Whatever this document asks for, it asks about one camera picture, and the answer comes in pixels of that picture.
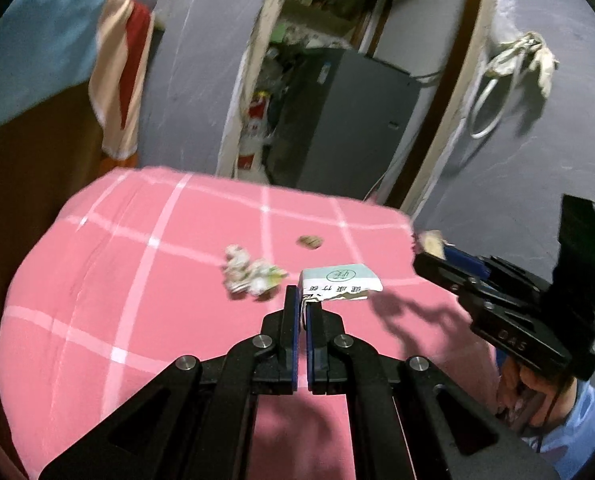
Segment white green paper box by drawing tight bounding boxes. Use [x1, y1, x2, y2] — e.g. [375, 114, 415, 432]
[299, 263, 383, 302]

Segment white red wrapper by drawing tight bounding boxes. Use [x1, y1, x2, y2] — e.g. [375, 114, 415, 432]
[223, 245, 289, 298]

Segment brown nut shell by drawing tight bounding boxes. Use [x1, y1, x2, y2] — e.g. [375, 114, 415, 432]
[415, 230, 446, 260]

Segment blue sleeve forearm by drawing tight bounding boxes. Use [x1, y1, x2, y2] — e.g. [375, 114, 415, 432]
[540, 382, 595, 479]

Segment person's right hand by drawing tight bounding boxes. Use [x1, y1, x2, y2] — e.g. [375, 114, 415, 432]
[497, 356, 577, 432]

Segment brown peanut shell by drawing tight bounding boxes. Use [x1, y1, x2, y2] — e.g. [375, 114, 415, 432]
[297, 235, 323, 250]

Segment pink checked tablecloth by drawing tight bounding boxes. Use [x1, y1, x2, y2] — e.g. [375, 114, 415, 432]
[0, 168, 498, 478]

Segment red white bottle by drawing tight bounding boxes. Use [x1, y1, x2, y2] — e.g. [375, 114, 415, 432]
[237, 91, 270, 182]

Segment grey refrigerator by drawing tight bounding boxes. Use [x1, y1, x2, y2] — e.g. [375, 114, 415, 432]
[266, 48, 421, 200]

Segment white cloth on hook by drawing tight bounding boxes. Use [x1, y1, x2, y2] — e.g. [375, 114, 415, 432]
[485, 32, 559, 100]

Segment striped hanging towel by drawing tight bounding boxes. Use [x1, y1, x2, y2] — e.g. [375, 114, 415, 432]
[0, 0, 155, 162]

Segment wooden door frame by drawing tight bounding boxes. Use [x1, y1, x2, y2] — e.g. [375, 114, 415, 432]
[215, 0, 286, 178]

